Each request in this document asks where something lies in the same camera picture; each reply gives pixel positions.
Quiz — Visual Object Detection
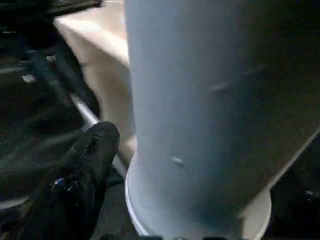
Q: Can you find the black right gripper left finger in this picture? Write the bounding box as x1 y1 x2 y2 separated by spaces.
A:
14 121 121 240

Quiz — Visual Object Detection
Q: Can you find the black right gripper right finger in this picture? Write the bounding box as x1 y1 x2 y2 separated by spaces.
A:
269 159 320 240

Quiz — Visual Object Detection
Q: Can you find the white plastic table leg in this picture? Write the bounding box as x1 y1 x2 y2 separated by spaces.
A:
123 0 320 238

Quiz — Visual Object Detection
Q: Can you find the white plastic table top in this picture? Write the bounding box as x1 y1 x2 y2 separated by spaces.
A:
53 14 137 180

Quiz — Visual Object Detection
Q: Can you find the black plastic mat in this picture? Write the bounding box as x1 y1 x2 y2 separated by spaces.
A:
0 0 320 240

